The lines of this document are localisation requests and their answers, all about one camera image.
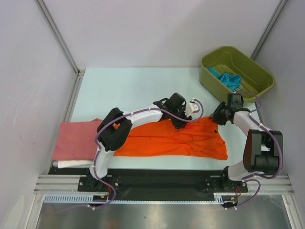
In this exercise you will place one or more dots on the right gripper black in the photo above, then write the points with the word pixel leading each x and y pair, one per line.
pixel 215 114

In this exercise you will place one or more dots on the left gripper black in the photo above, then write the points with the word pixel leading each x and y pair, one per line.
pixel 179 124

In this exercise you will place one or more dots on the orange t shirt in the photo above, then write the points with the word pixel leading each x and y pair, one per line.
pixel 201 139

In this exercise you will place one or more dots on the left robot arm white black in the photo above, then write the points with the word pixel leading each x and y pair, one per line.
pixel 113 131

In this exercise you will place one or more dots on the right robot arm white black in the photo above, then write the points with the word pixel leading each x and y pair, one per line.
pixel 263 152

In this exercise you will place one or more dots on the teal t shirt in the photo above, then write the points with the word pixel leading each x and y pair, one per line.
pixel 232 82

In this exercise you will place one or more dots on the olive green plastic basket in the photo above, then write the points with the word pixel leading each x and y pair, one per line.
pixel 255 80

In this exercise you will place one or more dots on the folded pink t shirt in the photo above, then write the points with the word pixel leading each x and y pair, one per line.
pixel 76 141

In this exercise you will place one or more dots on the folded white t shirt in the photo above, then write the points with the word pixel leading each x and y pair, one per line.
pixel 73 163

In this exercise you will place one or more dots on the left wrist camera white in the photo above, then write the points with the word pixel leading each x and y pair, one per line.
pixel 191 108

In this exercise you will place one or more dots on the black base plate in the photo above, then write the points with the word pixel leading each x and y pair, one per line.
pixel 133 185

